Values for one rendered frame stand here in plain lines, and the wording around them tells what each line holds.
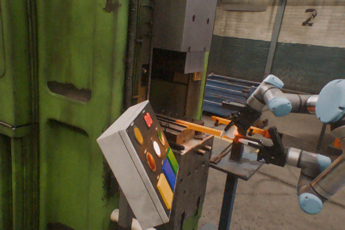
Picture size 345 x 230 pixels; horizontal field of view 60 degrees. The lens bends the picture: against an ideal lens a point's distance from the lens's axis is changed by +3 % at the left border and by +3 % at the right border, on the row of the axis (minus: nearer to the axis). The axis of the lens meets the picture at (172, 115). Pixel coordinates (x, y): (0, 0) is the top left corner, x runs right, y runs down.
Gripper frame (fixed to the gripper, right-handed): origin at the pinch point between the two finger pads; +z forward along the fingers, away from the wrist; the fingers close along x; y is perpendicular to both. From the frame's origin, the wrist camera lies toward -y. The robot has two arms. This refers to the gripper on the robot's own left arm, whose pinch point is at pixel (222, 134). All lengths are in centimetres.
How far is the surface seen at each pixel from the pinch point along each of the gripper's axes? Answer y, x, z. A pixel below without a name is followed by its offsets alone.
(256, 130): 9.0, 32.5, -0.6
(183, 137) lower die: -12.9, -5.2, 13.4
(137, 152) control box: -5, -70, -13
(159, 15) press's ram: -51, -17, -29
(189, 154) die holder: -4.7, -9.0, 15.7
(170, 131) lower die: -18.8, -10.5, 13.0
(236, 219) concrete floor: 43, 89, 91
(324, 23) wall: -81, 763, -69
